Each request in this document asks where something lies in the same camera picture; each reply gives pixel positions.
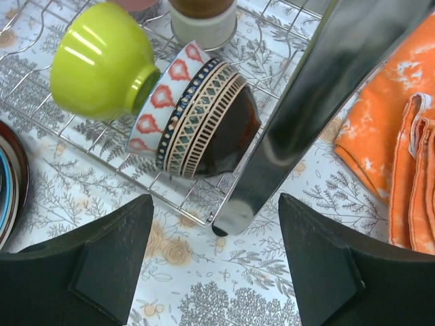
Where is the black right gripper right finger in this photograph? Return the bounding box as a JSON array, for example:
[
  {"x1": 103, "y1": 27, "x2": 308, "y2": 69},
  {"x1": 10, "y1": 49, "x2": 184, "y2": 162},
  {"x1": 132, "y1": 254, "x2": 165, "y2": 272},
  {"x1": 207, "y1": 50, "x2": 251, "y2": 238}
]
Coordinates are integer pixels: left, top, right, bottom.
[{"x1": 279, "y1": 194, "x2": 434, "y2": 325}]

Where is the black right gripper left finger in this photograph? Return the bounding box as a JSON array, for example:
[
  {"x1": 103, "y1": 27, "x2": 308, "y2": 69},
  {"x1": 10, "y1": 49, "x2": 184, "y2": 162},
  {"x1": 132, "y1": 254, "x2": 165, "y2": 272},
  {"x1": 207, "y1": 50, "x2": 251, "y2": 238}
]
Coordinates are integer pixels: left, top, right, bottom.
[{"x1": 1, "y1": 194, "x2": 154, "y2": 325}]

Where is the beige bowl with patterned outside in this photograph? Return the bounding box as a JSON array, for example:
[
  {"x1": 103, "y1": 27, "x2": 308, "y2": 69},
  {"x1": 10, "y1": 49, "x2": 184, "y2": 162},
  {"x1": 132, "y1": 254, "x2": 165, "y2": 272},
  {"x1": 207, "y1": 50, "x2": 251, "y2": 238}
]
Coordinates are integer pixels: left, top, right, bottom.
[{"x1": 155, "y1": 58, "x2": 261, "y2": 179}]

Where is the lime green bowl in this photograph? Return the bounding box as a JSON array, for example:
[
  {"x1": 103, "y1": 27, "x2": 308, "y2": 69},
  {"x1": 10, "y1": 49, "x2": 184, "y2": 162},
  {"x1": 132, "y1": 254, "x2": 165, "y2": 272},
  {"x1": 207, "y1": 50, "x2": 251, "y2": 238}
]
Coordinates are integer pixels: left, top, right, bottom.
[{"x1": 50, "y1": 2, "x2": 160, "y2": 121}]

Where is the white blue patterned bowl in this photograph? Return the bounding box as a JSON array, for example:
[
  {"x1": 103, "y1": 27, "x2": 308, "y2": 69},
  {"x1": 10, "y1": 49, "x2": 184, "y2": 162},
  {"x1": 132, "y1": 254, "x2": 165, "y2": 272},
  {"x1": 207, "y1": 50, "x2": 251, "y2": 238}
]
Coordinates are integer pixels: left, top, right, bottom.
[{"x1": 126, "y1": 40, "x2": 210, "y2": 159}]

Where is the pink plastic cup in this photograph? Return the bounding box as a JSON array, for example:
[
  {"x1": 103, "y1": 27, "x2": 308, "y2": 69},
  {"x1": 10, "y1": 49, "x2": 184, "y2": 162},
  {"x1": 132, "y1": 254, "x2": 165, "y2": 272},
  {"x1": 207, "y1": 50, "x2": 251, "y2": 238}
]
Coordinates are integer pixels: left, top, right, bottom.
[{"x1": 107, "y1": 0, "x2": 158, "y2": 12}]

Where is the white brown steel cup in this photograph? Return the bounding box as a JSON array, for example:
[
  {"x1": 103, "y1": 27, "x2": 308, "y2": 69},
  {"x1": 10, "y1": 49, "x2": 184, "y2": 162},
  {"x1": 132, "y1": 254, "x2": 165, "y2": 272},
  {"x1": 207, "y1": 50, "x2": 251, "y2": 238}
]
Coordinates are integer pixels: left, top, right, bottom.
[{"x1": 169, "y1": 1, "x2": 237, "y2": 50}]

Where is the steel two-tier dish rack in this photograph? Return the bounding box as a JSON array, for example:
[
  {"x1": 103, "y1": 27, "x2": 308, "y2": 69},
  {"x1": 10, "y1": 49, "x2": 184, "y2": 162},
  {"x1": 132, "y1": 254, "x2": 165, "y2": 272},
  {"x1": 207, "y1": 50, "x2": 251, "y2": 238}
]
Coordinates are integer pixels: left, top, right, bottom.
[{"x1": 1, "y1": 1, "x2": 434, "y2": 237}]

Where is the floral table mat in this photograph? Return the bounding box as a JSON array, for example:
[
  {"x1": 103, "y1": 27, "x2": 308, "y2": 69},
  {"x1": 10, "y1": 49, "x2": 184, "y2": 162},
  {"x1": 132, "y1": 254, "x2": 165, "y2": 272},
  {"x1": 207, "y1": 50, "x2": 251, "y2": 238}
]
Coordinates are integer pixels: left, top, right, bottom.
[{"x1": 0, "y1": 0, "x2": 435, "y2": 326}]

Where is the dark red brown plate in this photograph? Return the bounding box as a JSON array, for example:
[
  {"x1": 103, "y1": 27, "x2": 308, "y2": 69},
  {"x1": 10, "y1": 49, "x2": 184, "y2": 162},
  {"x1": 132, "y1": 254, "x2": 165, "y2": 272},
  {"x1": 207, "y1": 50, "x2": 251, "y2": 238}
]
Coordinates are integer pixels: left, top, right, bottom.
[{"x1": 1, "y1": 122, "x2": 30, "y2": 248}]

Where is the orange white folded cloth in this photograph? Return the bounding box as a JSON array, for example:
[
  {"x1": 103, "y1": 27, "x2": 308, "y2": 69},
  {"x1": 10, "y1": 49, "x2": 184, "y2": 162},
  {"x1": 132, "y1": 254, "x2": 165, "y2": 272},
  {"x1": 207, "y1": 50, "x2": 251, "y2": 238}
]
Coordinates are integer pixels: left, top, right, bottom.
[{"x1": 335, "y1": 16, "x2": 434, "y2": 254}]

